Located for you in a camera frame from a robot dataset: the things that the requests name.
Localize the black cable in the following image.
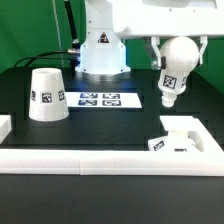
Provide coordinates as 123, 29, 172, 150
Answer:
13, 49, 78, 68

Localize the white lamp bulb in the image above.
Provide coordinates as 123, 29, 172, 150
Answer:
158, 37, 199, 107

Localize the white frame border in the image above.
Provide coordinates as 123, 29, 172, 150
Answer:
0, 117, 224, 176

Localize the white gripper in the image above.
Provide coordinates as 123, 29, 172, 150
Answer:
112, 0, 224, 70

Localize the black cable conduit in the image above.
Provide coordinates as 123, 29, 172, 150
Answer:
63, 0, 81, 48

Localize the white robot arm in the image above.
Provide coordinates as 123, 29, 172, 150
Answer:
76, 0, 224, 78

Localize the white marker sheet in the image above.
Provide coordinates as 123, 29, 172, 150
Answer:
65, 92, 141, 109

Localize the white lamp shade cone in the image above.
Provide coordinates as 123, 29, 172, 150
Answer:
29, 68, 69, 122

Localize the white lamp base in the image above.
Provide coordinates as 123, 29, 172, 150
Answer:
148, 115, 199, 152

